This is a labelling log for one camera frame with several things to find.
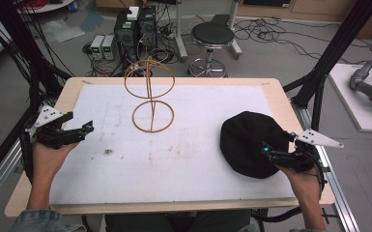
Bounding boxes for clear plastic sheet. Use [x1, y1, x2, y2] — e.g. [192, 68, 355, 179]
[41, 18, 86, 44]

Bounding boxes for person's dark trousers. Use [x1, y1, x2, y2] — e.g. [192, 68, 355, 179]
[103, 209, 253, 232]

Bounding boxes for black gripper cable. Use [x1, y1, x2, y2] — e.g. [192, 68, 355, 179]
[302, 150, 327, 195]

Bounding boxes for black floor cables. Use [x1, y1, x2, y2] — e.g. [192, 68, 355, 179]
[233, 16, 372, 67]

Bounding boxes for black computer tower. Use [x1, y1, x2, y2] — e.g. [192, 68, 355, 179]
[137, 5, 158, 56]
[113, 9, 141, 66]

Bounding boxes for person's left hand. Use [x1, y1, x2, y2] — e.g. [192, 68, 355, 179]
[32, 140, 79, 184]

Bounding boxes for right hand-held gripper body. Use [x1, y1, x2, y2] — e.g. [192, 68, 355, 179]
[270, 129, 345, 174]

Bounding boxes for black round stool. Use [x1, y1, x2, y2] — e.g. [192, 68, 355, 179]
[186, 21, 237, 78]

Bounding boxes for black metal frame post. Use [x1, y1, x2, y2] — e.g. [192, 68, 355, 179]
[282, 0, 372, 131]
[0, 0, 73, 191]

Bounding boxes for person's right hand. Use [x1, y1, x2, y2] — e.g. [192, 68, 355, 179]
[275, 163, 325, 204]

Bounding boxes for aluminium rail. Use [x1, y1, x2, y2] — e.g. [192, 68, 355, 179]
[289, 96, 362, 232]
[0, 138, 25, 217]

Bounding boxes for white table mat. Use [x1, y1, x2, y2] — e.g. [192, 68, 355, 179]
[49, 83, 297, 206]

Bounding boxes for white board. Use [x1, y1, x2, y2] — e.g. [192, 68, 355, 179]
[328, 62, 372, 134]

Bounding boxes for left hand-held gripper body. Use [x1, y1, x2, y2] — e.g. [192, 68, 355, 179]
[20, 104, 75, 150]

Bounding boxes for grey power supply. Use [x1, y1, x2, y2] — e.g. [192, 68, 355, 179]
[101, 34, 116, 61]
[90, 34, 106, 61]

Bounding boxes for brown wire hat stand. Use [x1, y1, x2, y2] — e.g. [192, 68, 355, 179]
[123, 59, 177, 134]

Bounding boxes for denim jacket sleeve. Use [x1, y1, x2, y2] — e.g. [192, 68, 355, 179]
[9, 208, 88, 232]

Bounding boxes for wooden table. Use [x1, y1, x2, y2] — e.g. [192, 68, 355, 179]
[4, 76, 336, 218]

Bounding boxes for white box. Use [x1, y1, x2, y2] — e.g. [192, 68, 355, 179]
[127, 6, 140, 21]

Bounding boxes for black hat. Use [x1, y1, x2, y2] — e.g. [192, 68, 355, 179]
[219, 110, 292, 180]

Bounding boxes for round white table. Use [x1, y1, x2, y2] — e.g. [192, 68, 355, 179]
[14, 0, 75, 15]

